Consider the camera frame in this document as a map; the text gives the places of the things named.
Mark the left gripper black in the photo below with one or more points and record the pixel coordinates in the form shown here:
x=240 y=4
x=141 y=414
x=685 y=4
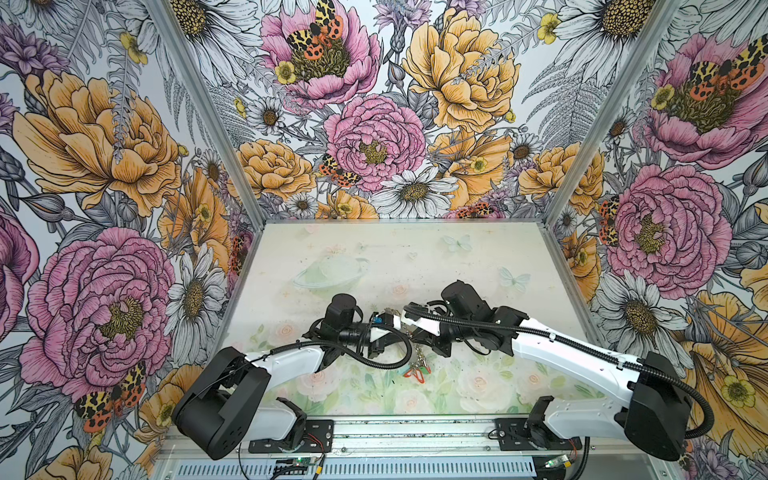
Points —
x=379 y=345

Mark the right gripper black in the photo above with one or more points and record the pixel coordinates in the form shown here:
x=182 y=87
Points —
x=437 y=345

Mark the metal key organizer plate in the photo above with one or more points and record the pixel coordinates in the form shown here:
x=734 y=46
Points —
x=416 y=357

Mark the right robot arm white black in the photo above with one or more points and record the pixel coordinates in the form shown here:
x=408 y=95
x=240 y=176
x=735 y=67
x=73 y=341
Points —
x=643 y=399

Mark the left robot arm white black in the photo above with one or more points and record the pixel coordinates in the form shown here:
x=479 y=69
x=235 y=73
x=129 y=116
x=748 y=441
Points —
x=223 y=407

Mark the red key tag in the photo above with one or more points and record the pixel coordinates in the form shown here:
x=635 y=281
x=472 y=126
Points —
x=418 y=373

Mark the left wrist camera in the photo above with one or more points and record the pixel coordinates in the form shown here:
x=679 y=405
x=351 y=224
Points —
x=382 y=325

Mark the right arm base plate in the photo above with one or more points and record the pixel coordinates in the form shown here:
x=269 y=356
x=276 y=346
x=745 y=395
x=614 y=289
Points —
x=516 y=434

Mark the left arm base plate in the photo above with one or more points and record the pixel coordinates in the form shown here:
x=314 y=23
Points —
x=316 y=436

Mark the aluminium front rail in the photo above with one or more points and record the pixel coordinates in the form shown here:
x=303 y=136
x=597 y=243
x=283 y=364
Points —
x=409 y=436

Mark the white vented cable duct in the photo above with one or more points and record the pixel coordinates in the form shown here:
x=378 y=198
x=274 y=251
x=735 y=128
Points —
x=369 y=468

